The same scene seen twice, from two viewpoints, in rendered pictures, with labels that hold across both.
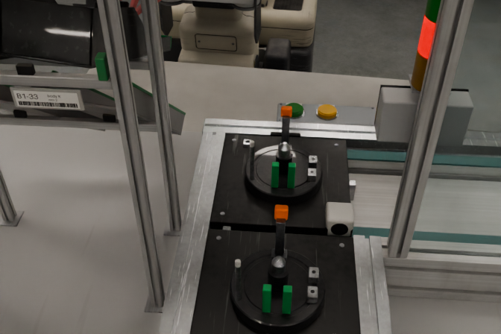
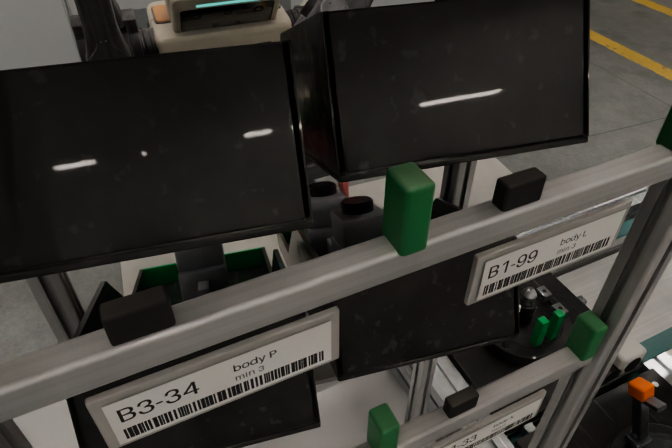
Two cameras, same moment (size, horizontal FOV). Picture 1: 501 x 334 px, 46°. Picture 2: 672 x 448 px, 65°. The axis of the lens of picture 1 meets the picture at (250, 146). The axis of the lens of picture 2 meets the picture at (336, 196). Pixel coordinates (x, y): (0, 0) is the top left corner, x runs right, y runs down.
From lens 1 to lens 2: 0.66 m
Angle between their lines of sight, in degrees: 23
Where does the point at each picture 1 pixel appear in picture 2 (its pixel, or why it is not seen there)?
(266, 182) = (523, 342)
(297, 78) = (370, 191)
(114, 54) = (622, 310)
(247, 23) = not seen: hidden behind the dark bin
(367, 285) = not seen: outside the picture
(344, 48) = not seen: hidden behind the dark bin
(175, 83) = (246, 243)
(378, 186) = (577, 287)
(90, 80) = (566, 367)
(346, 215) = (634, 345)
